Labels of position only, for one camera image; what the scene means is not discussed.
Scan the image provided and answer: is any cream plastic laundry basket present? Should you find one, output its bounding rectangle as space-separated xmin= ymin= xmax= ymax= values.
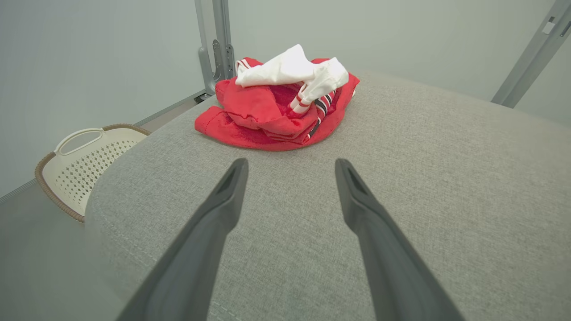
xmin=35 ymin=123 xmax=152 ymax=223

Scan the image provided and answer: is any grey metal frame post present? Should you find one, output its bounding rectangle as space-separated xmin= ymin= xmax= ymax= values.
xmin=491 ymin=0 xmax=571 ymax=108
xmin=194 ymin=0 xmax=236 ymax=101

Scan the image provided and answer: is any red jersey with white sleeves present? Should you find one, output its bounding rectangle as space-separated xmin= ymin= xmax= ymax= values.
xmin=194 ymin=44 xmax=360 ymax=152

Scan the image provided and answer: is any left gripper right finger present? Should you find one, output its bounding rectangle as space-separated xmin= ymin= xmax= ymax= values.
xmin=335 ymin=158 xmax=464 ymax=321

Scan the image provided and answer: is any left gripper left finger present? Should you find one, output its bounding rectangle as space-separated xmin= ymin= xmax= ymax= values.
xmin=117 ymin=158 xmax=249 ymax=321

